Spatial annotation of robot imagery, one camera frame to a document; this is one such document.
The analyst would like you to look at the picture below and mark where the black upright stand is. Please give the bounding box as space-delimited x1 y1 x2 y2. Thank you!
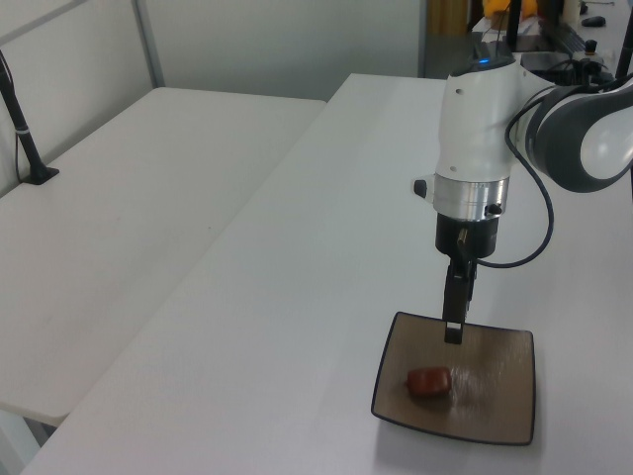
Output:
503 0 524 53

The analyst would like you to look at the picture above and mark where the black keyboard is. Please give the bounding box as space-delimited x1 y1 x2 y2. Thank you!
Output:
539 21 587 51

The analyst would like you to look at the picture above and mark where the aluminium corner partition post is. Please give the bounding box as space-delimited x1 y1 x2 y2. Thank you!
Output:
132 0 167 91

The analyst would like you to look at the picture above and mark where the small reddish-brown food item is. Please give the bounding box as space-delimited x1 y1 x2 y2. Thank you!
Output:
406 365 453 399

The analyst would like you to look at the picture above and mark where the square brown ceramic plate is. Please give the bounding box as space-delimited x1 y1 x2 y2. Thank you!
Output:
370 311 538 445

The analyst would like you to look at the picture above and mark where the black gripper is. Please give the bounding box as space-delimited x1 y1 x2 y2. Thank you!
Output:
434 214 500 345

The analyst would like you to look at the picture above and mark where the yellow object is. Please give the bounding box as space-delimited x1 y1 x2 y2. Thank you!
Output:
482 0 539 19

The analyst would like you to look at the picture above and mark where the white table leg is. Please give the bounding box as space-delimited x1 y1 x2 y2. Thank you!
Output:
0 409 56 475

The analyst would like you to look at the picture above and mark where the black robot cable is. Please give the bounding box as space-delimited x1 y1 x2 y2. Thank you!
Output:
457 84 559 271

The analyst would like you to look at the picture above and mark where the black camera stand pole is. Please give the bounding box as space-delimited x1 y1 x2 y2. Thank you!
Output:
0 48 61 187

